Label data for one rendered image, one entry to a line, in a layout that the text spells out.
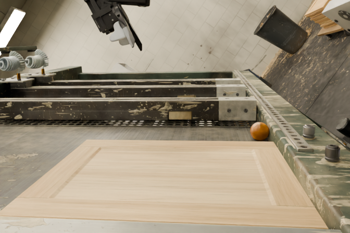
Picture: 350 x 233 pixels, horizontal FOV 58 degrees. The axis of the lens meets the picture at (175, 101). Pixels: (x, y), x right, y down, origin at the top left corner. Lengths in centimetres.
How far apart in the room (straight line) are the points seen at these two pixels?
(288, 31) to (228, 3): 148
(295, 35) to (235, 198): 446
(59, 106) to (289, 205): 88
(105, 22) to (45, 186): 47
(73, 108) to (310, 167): 83
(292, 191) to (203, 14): 539
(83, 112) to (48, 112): 13
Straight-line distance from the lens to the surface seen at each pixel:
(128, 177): 64
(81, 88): 149
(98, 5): 94
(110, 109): 113
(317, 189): 54
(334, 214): 49
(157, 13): 589
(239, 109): 108
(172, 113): 109
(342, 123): 86
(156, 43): 582
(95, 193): 59
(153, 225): 44
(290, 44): 495
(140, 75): 226
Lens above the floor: 117
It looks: 1 degrees down
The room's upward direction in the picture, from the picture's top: 56 degrees counter-clockwise
